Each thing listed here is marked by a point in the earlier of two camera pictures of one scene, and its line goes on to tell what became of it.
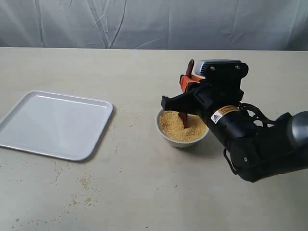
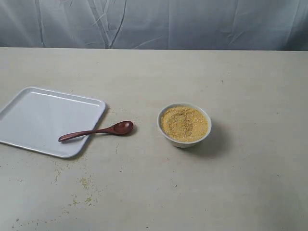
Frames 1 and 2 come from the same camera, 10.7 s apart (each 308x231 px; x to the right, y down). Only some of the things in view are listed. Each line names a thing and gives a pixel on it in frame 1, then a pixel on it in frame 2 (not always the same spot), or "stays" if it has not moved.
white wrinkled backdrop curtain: [244, 25] stays
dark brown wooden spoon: [183, 116] → [122, 128]
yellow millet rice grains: [171, 125] stays
